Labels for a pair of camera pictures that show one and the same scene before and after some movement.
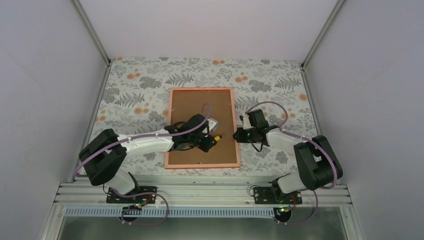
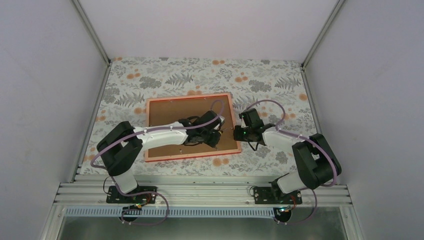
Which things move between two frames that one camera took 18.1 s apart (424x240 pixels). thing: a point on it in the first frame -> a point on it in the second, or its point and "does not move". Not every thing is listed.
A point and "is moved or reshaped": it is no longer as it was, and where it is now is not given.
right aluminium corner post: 338,6 does not move
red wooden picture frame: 184,102 is moved or reshaped
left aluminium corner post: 91,30 does not move
